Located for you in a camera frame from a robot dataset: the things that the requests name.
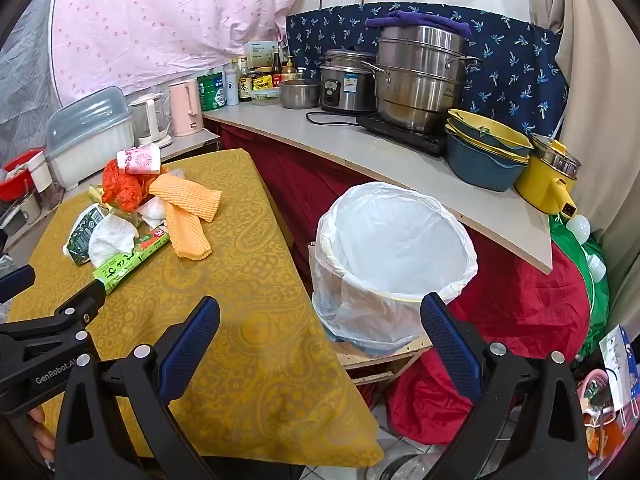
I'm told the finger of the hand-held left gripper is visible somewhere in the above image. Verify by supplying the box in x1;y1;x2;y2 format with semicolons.
0;278;108;337
0;265;36;302

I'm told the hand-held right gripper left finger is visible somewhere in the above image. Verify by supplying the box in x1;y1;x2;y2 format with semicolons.
54;296;221;480

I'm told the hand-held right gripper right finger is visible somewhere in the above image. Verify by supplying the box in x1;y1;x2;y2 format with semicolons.
420;292;589;480

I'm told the green cardboard box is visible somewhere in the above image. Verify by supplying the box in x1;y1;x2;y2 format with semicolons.
92;229;172;297

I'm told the orange plastic bag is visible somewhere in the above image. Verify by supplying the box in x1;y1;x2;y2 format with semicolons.
101;158;168;215

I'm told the white-lined waste bin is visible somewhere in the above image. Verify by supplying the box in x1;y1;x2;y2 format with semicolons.
311;182;480;356

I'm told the person's left hand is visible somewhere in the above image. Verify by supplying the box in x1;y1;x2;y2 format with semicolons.
27;406;57;463

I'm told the white crumpled paper towel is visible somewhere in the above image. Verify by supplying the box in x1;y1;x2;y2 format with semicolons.
87;214;138;266

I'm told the green and white packet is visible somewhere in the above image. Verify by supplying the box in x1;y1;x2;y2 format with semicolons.
62;203;112;266

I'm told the yellow paisley tablecloth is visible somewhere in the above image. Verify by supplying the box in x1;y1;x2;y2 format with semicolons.
7;149;386;466

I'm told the dark red cloth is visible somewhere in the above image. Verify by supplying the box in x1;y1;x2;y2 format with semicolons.
217;122;591;446

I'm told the red plastic container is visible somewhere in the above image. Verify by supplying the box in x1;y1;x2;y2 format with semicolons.
0;147;46;201

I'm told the orange foam net sleeve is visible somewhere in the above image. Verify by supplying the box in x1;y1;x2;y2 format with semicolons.
164;200;212;261

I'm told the clear seasoning canister set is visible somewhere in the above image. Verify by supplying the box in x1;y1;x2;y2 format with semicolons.
27;152;66;208

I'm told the clear plastic wrap ball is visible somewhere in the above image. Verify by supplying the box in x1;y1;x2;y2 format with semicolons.
137;195;171;231

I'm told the orange waffle cloth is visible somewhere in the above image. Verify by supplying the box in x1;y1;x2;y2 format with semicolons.
149;175;223;223

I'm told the white dish box clear lid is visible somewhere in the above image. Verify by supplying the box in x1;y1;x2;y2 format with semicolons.
46;86;136;191

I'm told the pink patterned paper cup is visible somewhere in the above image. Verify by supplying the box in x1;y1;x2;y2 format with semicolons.
116;144;162;175

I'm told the pink plastic basket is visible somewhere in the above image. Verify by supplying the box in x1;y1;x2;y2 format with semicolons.
575;367;631;421

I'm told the green cloth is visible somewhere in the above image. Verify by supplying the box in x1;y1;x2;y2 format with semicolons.
549;212;611;361

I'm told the white printed box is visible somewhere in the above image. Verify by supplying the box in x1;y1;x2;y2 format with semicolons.
597;325;638;413

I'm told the white light bulb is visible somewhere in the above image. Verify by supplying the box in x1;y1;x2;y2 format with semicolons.
565;214;592;245

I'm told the blue and yellow basin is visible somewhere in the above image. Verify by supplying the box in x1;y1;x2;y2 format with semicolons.
444;125;530;193
446;108;534;157

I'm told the yellow electric pot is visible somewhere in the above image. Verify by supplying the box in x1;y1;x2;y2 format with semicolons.
514;132;583;220

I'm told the white glass kettle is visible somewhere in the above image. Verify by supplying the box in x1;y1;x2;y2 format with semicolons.
129;92;173;148

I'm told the grey low cabinet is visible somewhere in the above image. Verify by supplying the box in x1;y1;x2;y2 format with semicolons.
7;127;221;256

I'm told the grey striped cloth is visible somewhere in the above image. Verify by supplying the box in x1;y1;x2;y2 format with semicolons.
0;0;63;161

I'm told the pink electric kettle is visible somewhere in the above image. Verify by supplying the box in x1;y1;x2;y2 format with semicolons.
167;79;205;137

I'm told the black induction cooker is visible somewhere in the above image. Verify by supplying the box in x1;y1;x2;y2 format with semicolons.
356;112;448;157

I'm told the green tin can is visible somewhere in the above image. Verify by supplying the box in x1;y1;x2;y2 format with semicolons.
197;71;228;112

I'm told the soy sauce bottle white label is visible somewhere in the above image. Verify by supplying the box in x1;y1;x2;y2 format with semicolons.
237;57;253;103

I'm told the large steel steamer pot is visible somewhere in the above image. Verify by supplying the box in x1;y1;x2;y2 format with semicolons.
357;25;482;133

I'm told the small steel pot with lid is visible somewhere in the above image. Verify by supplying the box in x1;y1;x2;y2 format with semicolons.
279;78;322;110

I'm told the steel rice cooker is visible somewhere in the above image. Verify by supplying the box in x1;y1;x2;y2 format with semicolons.
319;49;378;114

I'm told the beige curtain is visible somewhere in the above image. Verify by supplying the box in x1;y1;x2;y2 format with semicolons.
520;0;640;321

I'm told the navy palm print cloth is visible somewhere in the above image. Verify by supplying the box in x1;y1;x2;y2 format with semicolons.
285;2;571;141

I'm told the pink dotted bedsheet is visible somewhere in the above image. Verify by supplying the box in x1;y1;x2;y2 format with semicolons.
50;0;321;98

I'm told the pale cardboard box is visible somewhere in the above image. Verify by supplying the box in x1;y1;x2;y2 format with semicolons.
243;40;281;72

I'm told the purple cloth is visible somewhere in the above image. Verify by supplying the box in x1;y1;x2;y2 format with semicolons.
365;10;473;38

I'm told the black power cable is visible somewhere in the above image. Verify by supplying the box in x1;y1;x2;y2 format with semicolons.
305;110;361;127

